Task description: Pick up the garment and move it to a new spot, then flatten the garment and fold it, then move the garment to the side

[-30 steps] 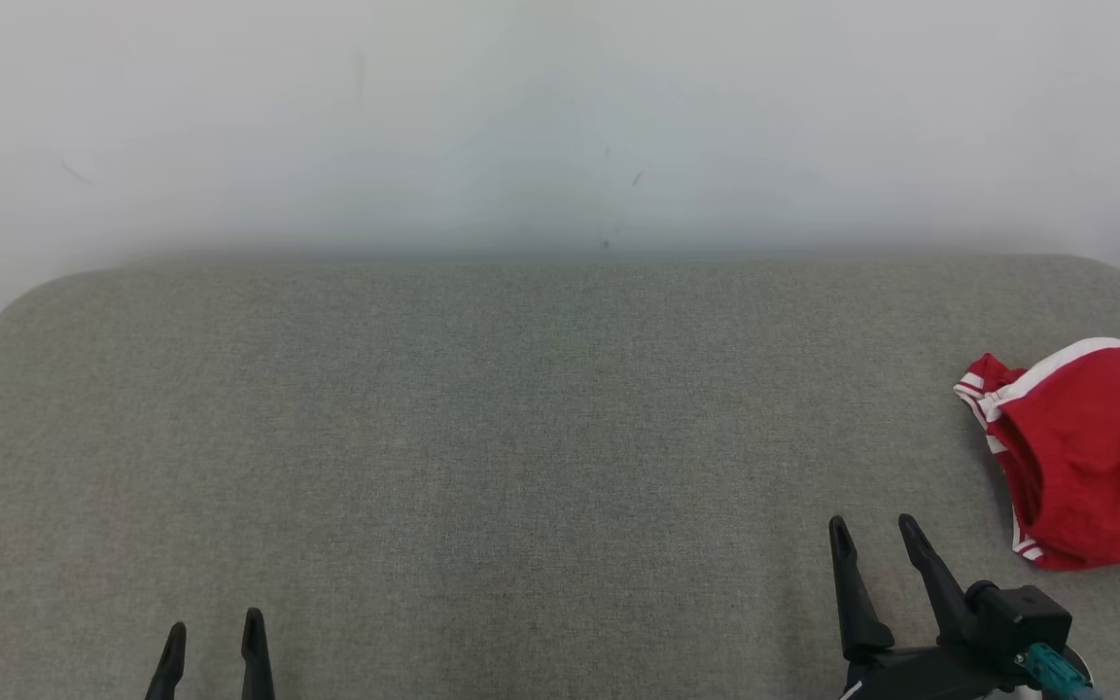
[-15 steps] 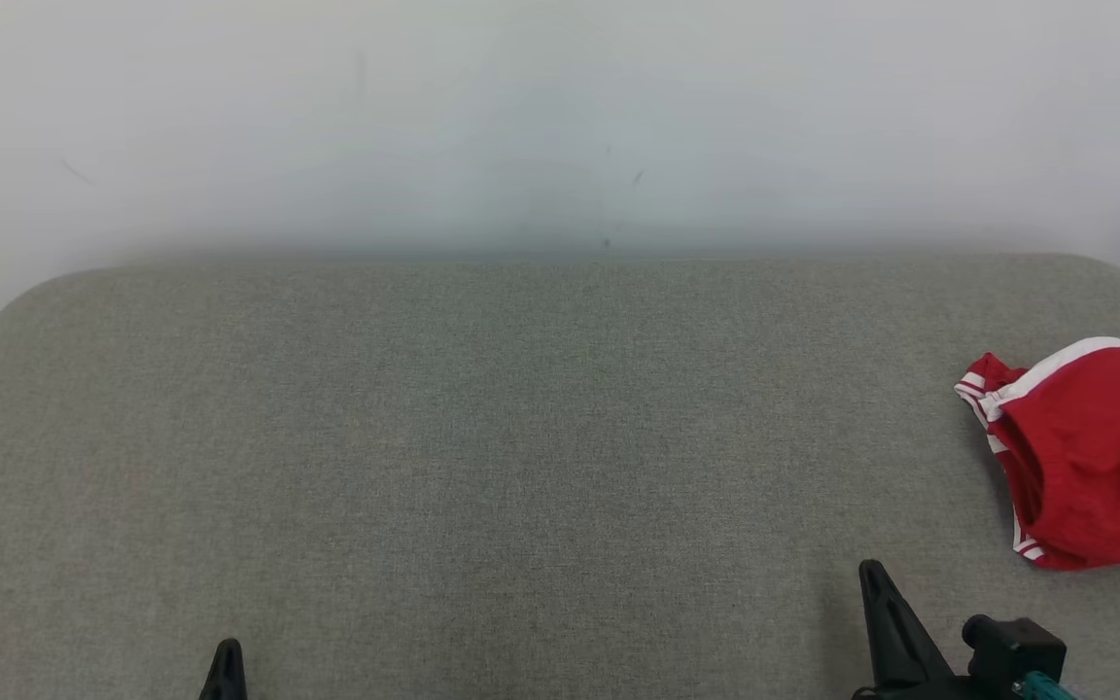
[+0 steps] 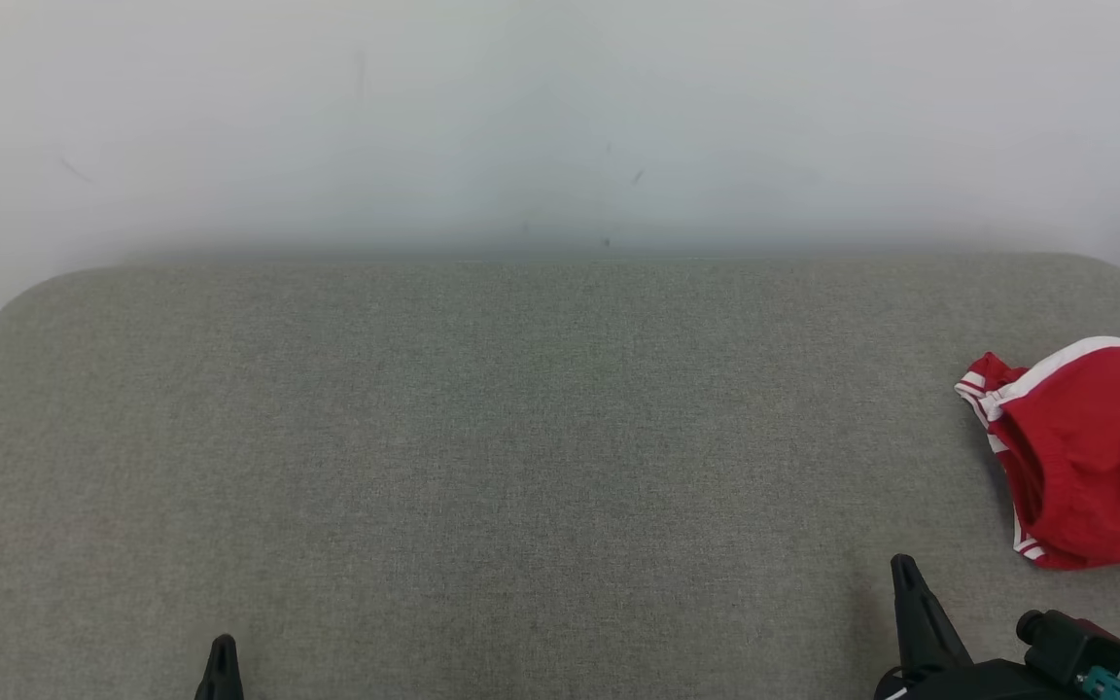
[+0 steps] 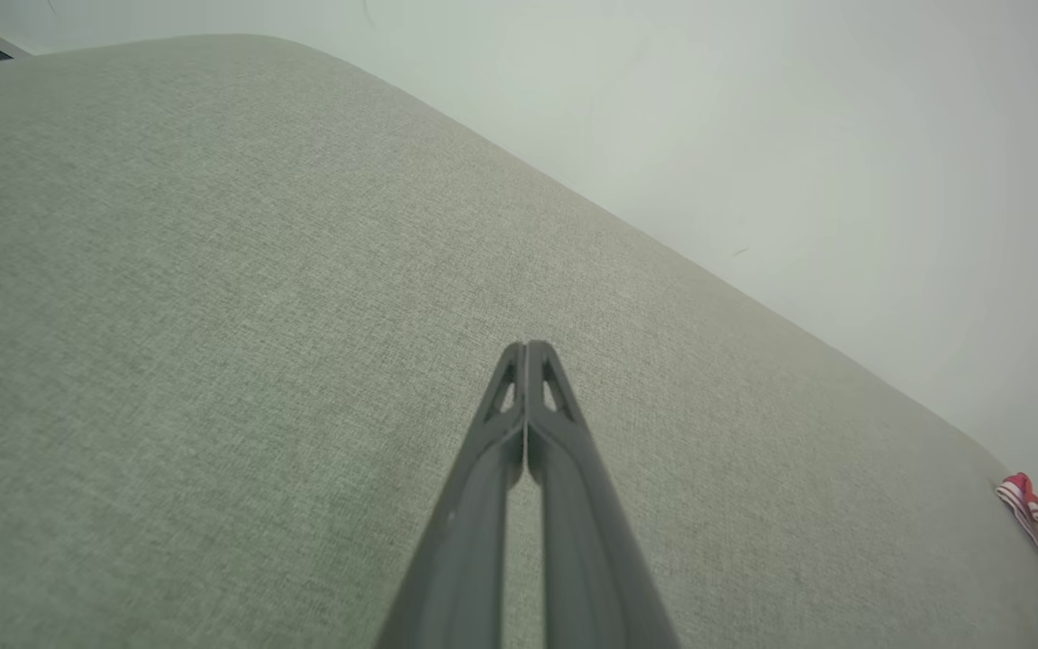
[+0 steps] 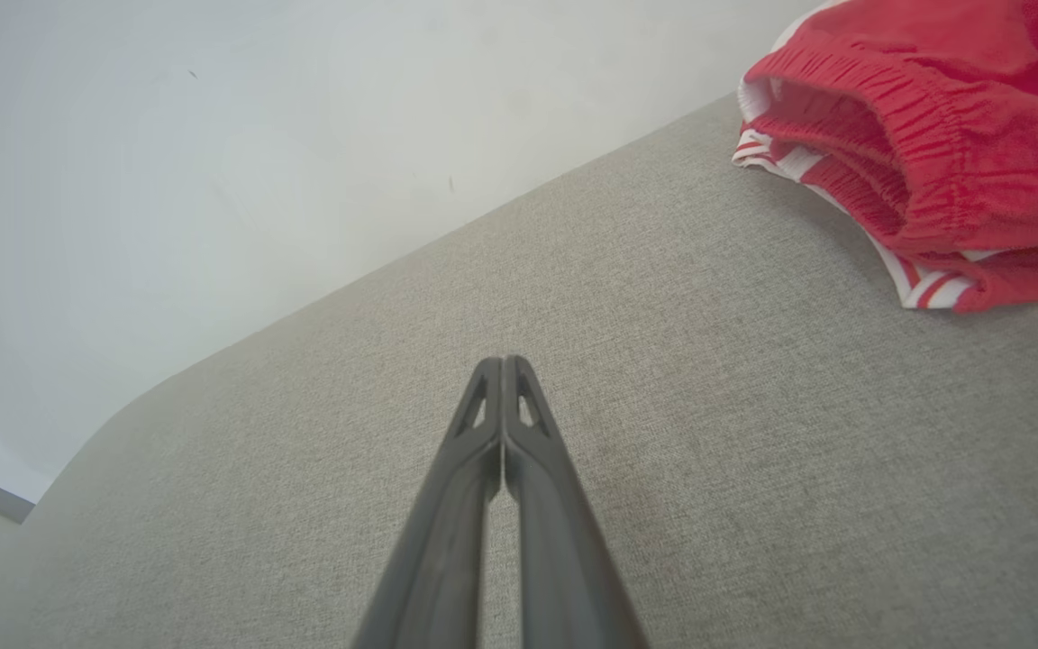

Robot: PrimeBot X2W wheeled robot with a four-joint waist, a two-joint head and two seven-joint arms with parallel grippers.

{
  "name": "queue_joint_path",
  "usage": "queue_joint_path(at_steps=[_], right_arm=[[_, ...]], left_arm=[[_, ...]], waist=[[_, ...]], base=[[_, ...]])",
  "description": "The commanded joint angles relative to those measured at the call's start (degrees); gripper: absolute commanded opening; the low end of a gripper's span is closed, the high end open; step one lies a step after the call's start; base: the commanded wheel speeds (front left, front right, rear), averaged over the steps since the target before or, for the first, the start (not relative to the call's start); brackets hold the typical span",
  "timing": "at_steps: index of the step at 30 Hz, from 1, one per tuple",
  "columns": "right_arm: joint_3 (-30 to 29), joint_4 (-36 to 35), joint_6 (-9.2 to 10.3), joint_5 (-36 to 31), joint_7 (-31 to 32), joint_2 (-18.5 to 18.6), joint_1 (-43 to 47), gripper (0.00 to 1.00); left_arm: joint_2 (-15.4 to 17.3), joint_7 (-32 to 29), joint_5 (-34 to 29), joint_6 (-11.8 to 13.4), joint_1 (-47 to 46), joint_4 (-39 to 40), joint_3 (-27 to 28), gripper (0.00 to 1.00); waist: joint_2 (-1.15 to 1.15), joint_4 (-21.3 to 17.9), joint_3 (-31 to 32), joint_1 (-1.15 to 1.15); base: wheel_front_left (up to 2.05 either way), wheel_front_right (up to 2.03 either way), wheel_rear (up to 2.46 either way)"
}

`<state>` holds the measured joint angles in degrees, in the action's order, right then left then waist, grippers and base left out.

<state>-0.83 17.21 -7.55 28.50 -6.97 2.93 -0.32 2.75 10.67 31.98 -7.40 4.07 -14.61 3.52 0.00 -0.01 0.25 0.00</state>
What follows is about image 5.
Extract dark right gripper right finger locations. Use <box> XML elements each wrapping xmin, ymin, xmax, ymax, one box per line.
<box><xmin>502</xmin><ymin>355</ymin><xmax>651</xmax><ymax>649</ymax></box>

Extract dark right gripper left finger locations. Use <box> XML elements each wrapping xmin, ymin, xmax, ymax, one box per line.
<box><xmin>351</xmin><ymin>357</ymin><xmax>505</xmax><ymax>649</ymax></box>

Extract red shorts with white stripes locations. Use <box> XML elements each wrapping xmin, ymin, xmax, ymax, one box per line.
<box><xmin>732</xmin><ymin>124</ymin><xmax>1038</xmax><ymax>313</ymax></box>
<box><xmin>739</xmin><ymin>0</ymin><xmax>1038</xmax><ymax>257</ymax></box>

